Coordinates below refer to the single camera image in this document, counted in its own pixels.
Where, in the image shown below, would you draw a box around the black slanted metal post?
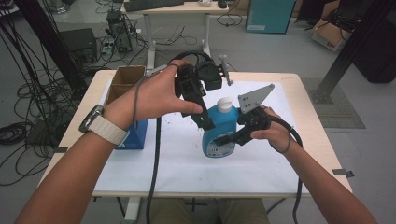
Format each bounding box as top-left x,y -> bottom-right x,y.
310,0 -> 396,105

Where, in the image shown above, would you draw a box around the black keyboard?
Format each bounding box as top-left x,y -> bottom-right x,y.
123,0 -> 186,13

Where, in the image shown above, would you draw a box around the white strap wristwatch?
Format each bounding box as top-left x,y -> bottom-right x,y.
78,104 -> 131,147

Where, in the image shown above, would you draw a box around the blue cardboard box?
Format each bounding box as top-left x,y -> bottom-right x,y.
104,64 -> 149,150

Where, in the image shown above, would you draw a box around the white desk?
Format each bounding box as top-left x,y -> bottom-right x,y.
120,0 -> 230,71

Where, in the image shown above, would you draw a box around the black electronic device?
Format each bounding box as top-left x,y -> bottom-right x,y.
106,8 -> 134,54

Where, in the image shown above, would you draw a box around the thin grey wrist cord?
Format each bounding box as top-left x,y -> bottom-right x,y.
132,63 -> 169,125

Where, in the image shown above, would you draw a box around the person's khaki legs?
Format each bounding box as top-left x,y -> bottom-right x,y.
148,198 -> 271,224

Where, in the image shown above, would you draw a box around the person's right hand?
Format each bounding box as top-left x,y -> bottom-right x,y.
249,105 -> 302,154

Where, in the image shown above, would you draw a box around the black computer case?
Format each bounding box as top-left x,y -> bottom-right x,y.
60,27 -> 99,64

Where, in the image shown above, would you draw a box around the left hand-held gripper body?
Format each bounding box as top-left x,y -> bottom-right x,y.
174,54 -> 234,107

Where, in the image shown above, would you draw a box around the bundle of black floor cables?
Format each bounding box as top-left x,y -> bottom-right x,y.
0,17 -> 80,188

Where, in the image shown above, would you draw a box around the black cable under table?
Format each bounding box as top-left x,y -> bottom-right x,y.
266,198 -> 289,217

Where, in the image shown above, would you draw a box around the teal cabinet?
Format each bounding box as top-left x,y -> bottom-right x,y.
245,0 -> 297,35

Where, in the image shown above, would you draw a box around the brown cardboard box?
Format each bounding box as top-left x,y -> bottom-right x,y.
310,18 -> 353,53

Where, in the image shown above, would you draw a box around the white table mat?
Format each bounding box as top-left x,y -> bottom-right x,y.
92,78 -> 310,196

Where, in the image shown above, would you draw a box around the thick black gripper cable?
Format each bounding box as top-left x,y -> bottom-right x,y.
145,49 -> 214,224
266,114 -> 305,224

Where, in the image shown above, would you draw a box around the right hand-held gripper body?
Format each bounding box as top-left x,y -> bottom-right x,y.
231,82 -> 276,147

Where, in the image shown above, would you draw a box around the black cabinet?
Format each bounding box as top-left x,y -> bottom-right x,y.
352,12 -> 396,84

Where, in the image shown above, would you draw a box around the person's left hand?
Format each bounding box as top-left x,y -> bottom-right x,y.
102,59 -> 205,131

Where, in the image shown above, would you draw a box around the thin dark wrist cord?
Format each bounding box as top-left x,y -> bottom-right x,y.
270,133 -> 292,155

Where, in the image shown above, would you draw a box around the blue detergent bottle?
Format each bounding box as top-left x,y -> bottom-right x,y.
201,95 -> 241,159

